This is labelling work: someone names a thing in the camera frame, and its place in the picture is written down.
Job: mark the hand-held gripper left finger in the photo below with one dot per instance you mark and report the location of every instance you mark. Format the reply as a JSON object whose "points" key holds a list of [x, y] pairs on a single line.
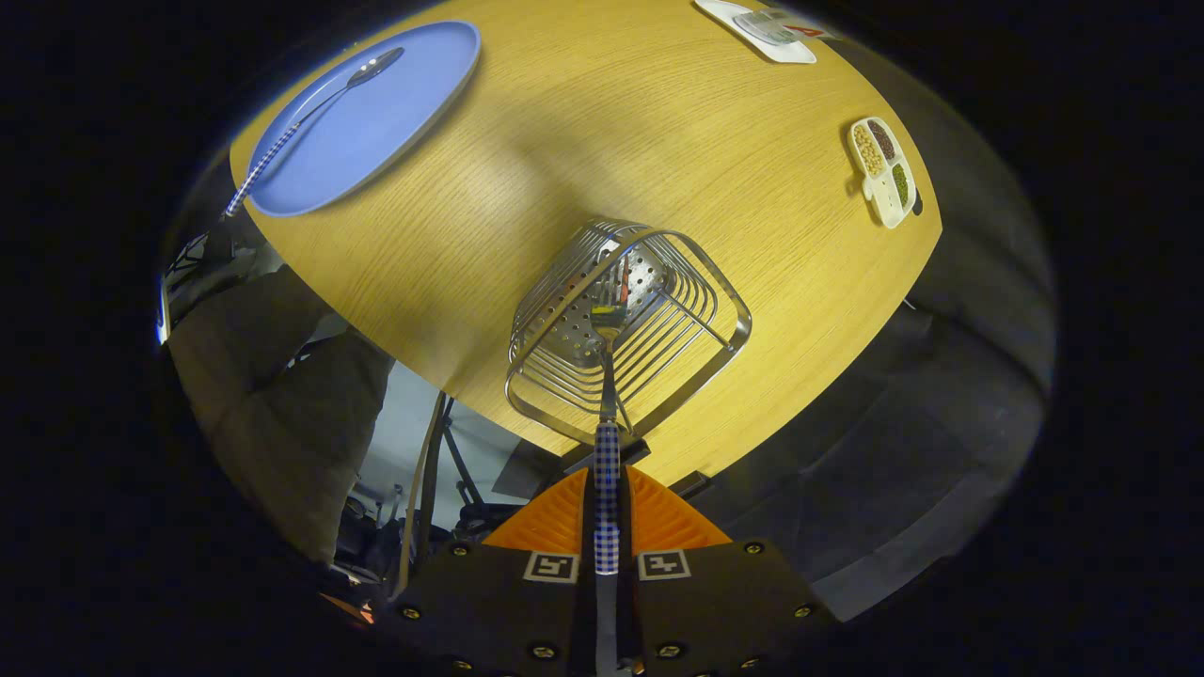
{"points": [[499, 611]]}

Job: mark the white divided tray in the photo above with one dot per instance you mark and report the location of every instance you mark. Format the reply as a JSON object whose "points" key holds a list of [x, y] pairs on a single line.
{"points": [[884, 202]]}

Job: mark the light table leg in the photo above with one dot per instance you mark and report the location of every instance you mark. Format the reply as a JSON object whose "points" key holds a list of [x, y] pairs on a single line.
{"points": [[420, 498]]}

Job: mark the yellow beans heap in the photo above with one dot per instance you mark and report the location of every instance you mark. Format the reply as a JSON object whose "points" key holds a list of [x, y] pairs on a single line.
{"points": [[868, 150]]}

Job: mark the dark beans heap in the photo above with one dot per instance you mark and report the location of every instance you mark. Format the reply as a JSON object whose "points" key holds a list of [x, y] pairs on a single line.
{"points": [[882, 139]]}

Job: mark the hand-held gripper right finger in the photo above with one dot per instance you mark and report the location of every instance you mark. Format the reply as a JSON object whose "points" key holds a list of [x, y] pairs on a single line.
{"points": [[724, 611]]}

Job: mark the person's dark clothing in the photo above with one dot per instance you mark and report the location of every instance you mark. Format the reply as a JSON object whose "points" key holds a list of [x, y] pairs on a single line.
{"points": [[282, 423]]}

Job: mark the white and green bottle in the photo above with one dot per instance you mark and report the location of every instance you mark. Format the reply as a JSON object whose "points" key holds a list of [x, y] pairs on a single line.
{"points": [[767, 26]]}

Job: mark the green beans heap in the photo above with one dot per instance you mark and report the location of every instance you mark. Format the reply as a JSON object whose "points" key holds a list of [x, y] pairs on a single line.
{"points": [[900, 184]]}

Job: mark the blue round plate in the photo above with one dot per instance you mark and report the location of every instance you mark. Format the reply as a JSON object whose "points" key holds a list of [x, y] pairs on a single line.
{"points": [[395, 113]]}

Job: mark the white coaster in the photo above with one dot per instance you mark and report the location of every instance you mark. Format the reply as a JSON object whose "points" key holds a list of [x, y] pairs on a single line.
{"points": [[785, 52]]}

